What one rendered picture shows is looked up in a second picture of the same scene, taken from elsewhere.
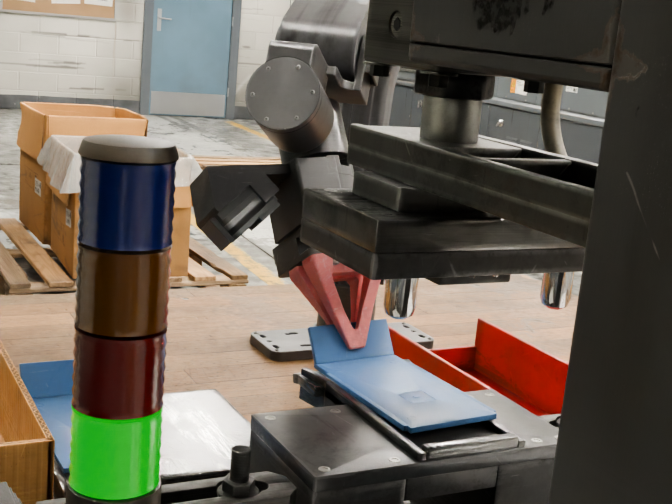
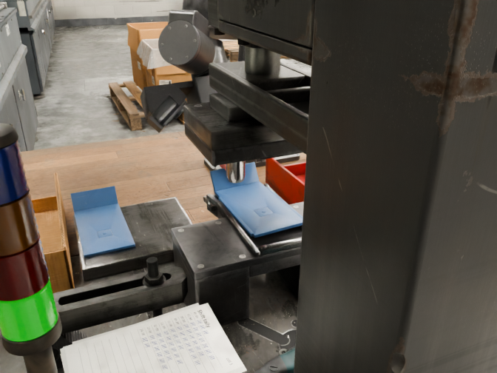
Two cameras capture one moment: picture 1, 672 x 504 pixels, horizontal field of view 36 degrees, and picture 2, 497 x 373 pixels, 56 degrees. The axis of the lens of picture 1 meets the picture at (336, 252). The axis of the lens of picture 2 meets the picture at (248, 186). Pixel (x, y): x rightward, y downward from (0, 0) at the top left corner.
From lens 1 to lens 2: 19 cm
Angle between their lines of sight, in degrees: 14
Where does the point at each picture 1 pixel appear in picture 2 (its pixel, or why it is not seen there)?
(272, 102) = (173, 48)
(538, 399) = not seen: hidden behind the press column
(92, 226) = not seen: outside the picture
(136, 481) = (34, 330)
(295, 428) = (192, 237)
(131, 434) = (22, 307)
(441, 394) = (278, 209)
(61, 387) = (93, 203)
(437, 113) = (251, 57)
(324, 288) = not seen: hidden behind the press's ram
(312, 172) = (205, 85)
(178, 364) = (164, 179)
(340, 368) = (227, 193)
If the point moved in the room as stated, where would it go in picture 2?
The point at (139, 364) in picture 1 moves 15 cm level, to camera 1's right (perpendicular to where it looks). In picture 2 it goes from (16, 269) to (249, 283)
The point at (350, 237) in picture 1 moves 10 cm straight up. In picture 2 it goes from (202, 138) to (197, 36)
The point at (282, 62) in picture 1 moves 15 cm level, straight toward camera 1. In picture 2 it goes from (177, 24) to (151, 42)
